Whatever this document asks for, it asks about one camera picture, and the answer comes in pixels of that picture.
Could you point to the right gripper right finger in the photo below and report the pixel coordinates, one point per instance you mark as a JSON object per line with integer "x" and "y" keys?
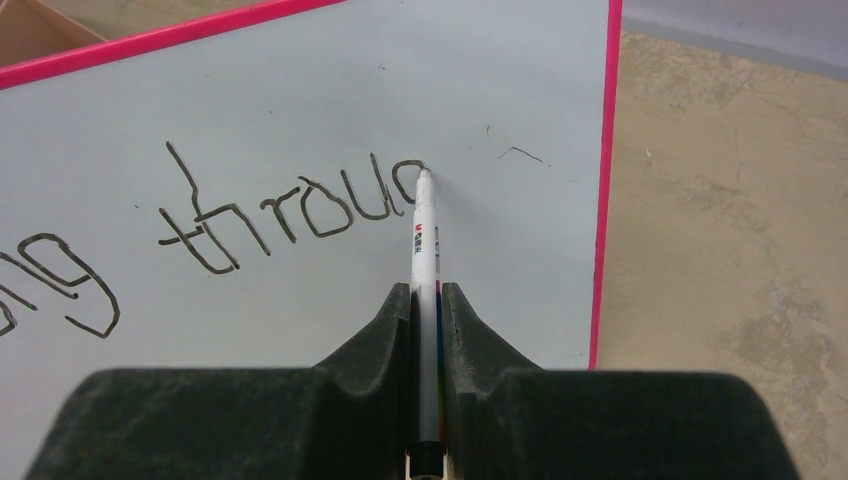
{"x": 508, "y": 418}

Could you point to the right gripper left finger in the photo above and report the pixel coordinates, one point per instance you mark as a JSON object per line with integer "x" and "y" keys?
{"x": 343, "y": 418}

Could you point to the white marker pen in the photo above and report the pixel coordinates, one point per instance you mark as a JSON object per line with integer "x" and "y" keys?
{"x": 426, "y": 448}

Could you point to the red-framed whiteboard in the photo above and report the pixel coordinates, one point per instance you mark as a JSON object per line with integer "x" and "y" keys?
{"x": 237, "y": 191}

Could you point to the orange plastic file organizer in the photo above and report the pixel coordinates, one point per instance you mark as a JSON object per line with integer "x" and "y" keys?
{"x": 31, "y": 29}

